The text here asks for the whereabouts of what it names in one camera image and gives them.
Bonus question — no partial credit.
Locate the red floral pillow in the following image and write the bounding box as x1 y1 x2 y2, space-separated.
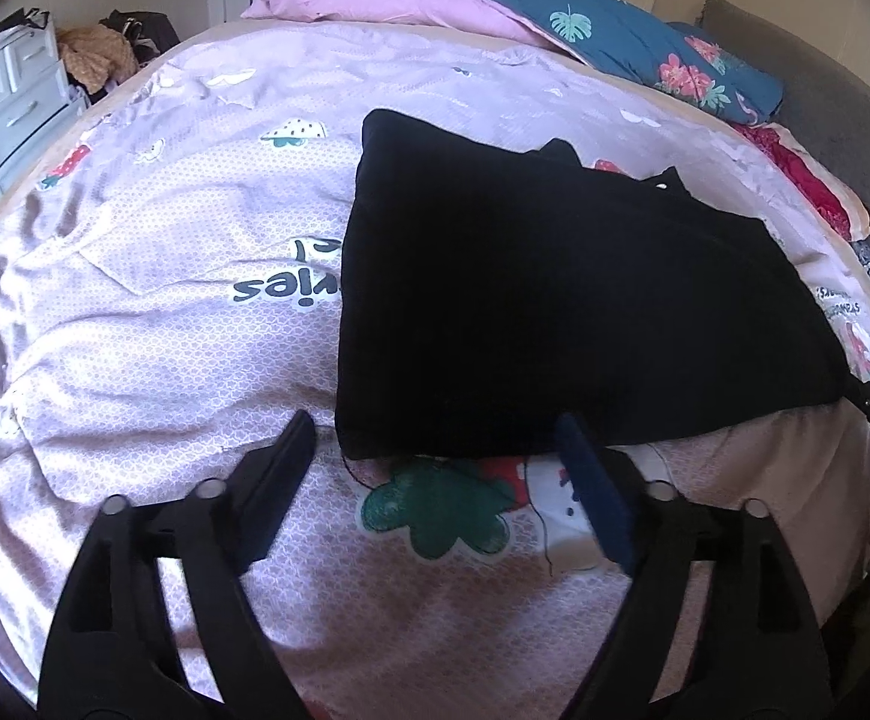
733 120 870 242

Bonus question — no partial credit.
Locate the white drawer chest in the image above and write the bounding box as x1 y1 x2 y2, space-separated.
0 13 89 197

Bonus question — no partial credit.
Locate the grey upholstered headboard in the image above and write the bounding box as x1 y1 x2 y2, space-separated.
694 0 870 257

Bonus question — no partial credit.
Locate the pink and blue floral quilt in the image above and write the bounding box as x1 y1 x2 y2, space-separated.
240 0 786 126

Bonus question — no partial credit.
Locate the lilac printed bed sheet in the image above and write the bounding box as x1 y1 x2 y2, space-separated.
0 21 870 706

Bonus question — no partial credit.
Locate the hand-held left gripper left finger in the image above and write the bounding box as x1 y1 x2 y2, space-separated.
37 409 317 720

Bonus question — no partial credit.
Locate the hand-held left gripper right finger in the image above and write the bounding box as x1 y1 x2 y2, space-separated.
553 409 835 720

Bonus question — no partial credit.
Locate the beige orange clothes pile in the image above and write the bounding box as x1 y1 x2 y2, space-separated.
55 22 141 92

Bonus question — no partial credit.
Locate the black garment with orange trim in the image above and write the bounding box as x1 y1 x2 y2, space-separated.
334 109 856 464

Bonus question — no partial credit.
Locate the black bag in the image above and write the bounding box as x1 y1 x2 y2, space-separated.
97 9 182 66

